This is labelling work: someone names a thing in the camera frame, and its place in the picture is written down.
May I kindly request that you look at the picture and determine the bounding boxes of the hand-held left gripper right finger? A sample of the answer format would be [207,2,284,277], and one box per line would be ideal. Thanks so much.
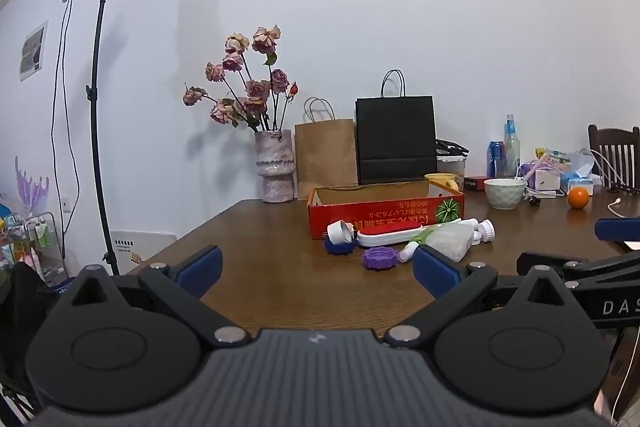
[382,246,593,348]

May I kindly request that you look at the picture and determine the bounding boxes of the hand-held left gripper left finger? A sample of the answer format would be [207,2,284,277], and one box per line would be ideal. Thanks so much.
[52,246,252,348]

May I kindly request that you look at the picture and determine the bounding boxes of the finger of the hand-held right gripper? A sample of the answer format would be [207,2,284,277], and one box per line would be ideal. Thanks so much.
[516,251,640,284]
[594,217,640,244]

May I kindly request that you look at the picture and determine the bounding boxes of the frosted plastic container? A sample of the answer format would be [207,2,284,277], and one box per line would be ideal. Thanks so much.
[425,224,476,263]

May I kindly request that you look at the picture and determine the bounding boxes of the purple ridged cap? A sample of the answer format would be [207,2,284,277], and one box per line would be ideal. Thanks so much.
[362,247,399,271]

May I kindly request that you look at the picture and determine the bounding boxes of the red cardboard box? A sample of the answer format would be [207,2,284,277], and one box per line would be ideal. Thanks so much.
[307,181,466,240]

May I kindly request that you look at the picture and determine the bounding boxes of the large white screw cap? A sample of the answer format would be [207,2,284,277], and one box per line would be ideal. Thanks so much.
[327,219,357,244]

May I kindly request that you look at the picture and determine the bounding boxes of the red and white lint brush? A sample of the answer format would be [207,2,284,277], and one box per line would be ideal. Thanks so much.
[356,223,431,249]

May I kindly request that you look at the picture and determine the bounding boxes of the blue tissue box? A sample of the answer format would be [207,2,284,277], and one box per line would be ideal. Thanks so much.
[560,157,602,196]

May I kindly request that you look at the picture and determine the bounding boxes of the white textured bowl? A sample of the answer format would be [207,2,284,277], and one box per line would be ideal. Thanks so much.
[483,178,527,210]

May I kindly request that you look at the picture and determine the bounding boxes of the dark wooden chair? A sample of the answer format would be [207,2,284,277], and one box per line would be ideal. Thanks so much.
[588,124,640,190]

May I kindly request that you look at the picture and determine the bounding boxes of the purple and white package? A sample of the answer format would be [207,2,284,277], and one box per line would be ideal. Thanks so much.
[517,159,562,192]

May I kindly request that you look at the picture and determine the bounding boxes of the yellow mug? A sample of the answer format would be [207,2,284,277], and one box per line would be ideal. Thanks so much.
[424,173,459,192]

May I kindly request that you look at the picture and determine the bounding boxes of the green and white packet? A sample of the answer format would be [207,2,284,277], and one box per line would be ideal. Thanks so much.
[535,148,572,168]

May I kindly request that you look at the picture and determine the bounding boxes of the blue ridged cap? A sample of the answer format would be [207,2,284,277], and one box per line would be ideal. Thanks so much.
[324,238,359,257]

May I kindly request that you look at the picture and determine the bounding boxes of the plastic container with black lid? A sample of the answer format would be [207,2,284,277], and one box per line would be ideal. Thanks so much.
[435,139,470,180]

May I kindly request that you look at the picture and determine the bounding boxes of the blue drink can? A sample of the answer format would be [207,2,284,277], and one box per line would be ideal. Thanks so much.
[486,140,507,178]

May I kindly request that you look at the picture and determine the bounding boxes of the clear plastic bottle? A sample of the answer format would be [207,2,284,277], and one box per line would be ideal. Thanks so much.
[502,114,521,180]

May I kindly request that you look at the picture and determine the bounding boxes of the pink speckled vase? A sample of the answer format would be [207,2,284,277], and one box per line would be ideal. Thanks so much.
[254,129,296,204]

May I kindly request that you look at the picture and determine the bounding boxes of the black paper bag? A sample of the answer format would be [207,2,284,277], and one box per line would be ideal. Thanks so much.
[355,69,439,186]

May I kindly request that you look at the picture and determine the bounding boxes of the brown paper bag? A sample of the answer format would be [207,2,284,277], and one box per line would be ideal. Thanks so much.
[294,97,359,202]

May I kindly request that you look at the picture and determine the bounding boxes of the dried pink roses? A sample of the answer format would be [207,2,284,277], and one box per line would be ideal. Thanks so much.
[182,25,301,132]

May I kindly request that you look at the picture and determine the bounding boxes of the black cloth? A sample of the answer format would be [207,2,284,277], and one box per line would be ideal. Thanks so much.
[0,262,62,408]

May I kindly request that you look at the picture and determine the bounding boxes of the purple feather decoration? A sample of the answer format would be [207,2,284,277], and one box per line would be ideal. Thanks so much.
[14,156,51,218]

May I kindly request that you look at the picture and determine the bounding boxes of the white charging cable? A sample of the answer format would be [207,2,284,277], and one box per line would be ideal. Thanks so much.
[580,149,640,218]

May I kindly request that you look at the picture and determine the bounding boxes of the black light cable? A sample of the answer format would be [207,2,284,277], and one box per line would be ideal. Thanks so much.
[50,0,82,258]

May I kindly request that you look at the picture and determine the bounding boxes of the wire storage cart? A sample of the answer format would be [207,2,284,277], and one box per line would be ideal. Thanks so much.
[0,192,66,288]

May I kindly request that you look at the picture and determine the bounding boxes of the grey wall picture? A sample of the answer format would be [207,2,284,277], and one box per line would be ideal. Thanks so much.
[19,21,49,82]

